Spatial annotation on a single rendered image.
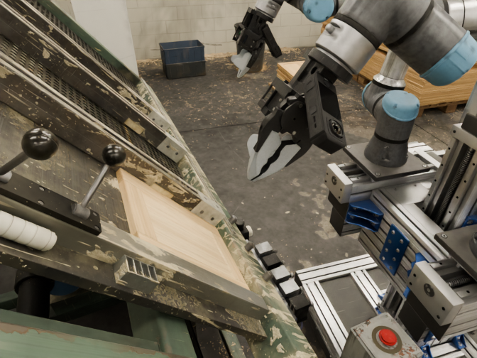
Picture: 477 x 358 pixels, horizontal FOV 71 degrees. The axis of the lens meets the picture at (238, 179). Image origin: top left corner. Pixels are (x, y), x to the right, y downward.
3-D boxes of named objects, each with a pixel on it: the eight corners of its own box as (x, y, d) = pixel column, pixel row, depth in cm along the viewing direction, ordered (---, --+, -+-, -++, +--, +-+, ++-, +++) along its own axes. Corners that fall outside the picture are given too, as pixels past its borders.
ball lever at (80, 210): (90, 226, 51) (134, 152, 55) (68, 216, 49) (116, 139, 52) (81, 221, 54) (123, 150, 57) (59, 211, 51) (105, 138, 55)
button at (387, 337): (398, 344, 78) (401, 340, 77) (385, 351, 77) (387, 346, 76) (386, 329, 81) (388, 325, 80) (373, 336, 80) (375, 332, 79)
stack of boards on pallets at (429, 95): (485, 108, 407) (517, 40, 361) (412, 118, 385) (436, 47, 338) (369, 53, 599) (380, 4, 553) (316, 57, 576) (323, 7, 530)
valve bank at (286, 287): (319, 344, 114) (330, 303, 100) (282, 361, 110) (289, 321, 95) (255, 244, 151) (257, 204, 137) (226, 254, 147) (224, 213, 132)
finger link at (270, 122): (267, 155, 53) (302, 109, 50) (271, 160, 51) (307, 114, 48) (245, 143, 50) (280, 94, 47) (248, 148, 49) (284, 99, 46)
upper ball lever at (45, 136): (2, 195, 44) (59, 159, 38) (-29, 182, 42) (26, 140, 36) (13, 172, 47) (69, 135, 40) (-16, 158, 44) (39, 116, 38)
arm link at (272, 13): (276, 3, 108) (285, 8, 102) (269, 18, 110) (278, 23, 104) (257, -8, 105) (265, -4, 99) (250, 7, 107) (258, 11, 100)
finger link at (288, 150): (255, 171, 59) (287, 128, 56) (267, 190, 54) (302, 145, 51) (241, 164, 57) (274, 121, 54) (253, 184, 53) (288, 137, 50)
